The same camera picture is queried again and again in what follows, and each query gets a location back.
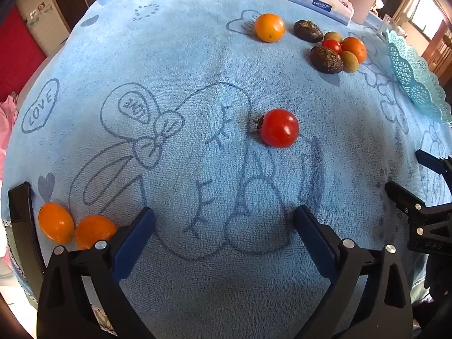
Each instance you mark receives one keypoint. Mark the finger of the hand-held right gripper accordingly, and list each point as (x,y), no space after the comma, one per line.
(439,165)
(429,220)

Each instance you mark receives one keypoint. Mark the red tomato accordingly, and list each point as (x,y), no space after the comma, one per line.
(331,46)
(279,129)

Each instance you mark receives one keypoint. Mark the teal plastic lattice basket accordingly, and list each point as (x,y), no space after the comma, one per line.
(415,74)

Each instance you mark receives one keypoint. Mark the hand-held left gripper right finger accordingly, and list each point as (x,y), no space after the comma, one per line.
(315,237)

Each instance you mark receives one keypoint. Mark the pink cloth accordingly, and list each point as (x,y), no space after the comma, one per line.
(7,130)

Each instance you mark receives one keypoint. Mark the brown kiwi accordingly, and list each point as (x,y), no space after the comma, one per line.
(349,61)
(333,36)

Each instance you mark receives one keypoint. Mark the orange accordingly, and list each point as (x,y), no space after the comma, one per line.
(269,27)
(55,222)
(94,231)
(355,48)

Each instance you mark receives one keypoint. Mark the beige cabinet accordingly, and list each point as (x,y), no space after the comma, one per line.
(42,7)

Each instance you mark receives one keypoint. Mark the light blue printed towel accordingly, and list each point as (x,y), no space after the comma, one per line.
(176,77)

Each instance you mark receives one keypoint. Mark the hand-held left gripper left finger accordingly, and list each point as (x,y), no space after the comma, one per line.
(133,245)

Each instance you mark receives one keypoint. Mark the dark brown avocado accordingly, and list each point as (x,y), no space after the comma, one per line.
(326,59)
(308,30)

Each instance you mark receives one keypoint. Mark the clear glass vessel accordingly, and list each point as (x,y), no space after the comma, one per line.
(392,26)

